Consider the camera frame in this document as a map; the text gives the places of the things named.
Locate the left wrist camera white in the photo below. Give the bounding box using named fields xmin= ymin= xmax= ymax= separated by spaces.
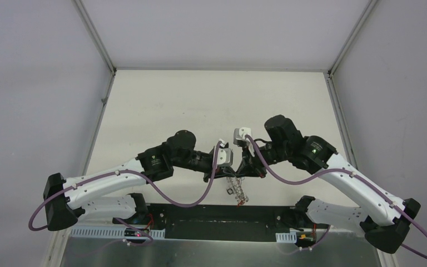
xmin=217 ymin=139 xmax=234 ymax=167

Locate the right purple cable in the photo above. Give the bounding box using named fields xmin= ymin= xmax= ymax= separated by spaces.
xmin=245 ymin=134 xmax=427 ymax=263

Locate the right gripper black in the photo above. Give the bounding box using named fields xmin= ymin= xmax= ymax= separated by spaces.
xmin=236 ymin=140 xmax=290 ymax=179

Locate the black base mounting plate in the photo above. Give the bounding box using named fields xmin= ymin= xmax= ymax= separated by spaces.
xmin=112 ymin=202 xmax=330 ymax=243

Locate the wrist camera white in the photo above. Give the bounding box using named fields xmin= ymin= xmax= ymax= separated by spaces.
xmin=233 ymin=127 xmax=255 ymax=155
xmin=217 ymin=139 xmax=234 ymax=167

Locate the aluminium frame rail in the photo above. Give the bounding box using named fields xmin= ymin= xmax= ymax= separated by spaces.
xmin=56 ymin=201 xmax=389 ymax=234

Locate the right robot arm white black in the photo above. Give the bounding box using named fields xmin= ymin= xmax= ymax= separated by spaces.
xmin=234 ymin=115 xmax=421 ymax=254

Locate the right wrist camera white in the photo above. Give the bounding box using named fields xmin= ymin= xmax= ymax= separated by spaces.
xmin=233 ymin=127 xmax=255 ymax=155

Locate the metal disc with key rings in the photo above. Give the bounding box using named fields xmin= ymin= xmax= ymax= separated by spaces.
xmin=226 ymin=177 xmax=249 ymax=205

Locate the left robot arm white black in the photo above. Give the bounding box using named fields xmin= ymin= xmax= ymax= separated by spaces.
xmin=39 ymin=130 xmax=234 ymax=231

